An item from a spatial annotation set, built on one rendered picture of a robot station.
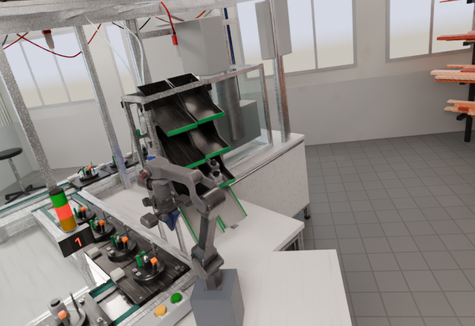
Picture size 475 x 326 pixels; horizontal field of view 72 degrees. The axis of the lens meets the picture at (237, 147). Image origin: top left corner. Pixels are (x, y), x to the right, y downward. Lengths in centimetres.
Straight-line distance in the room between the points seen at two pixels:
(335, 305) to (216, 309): 45
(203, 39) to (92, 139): 392
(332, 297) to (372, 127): 390
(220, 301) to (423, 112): 446
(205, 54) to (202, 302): 162
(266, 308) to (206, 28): 173
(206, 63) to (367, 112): 314
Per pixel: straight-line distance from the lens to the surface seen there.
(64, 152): 631
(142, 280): 145
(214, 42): 237
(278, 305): 139
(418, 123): 525
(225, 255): 164
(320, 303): 139
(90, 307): 148
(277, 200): 282
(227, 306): 118
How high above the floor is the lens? 188
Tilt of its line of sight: 21 degrees down
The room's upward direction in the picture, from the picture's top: 10 degrees counter-clockwise
